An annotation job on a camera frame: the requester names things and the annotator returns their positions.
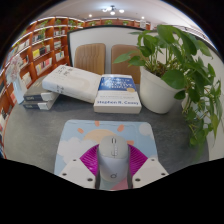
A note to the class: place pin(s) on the white computer mouse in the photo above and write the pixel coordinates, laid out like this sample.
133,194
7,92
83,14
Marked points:
113,160

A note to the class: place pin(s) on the multi-bulb ceiling lamp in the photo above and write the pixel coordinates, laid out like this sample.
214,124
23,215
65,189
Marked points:
112,10

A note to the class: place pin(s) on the pink and white flowers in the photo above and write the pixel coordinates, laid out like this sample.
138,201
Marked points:
14,68

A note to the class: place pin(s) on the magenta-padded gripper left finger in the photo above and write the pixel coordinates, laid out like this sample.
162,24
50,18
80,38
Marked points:
76,171

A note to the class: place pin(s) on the orange lit bookshelf unit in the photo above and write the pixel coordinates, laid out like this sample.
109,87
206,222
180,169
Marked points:
40,50

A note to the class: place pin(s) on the tan padded chair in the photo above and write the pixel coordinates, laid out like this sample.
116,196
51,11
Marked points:
90,58
121,68

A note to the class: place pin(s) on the white jug vase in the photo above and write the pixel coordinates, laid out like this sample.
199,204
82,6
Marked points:
19,91

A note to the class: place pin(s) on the green plant in white pot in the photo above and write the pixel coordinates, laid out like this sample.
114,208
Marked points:
156,93

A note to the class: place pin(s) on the white black-rimmed partition panel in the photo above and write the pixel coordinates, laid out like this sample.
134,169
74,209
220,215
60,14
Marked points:
100,35

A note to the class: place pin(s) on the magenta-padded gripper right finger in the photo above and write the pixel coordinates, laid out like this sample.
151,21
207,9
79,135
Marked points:
151,171

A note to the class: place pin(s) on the thick white book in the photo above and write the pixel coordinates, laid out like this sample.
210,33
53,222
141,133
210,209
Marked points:
71,83

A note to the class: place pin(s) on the pastel sun cloud mouse pad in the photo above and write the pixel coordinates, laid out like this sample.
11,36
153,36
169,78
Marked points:
76,140

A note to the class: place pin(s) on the blue cover book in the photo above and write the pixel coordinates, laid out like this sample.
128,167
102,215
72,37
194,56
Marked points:
116,96

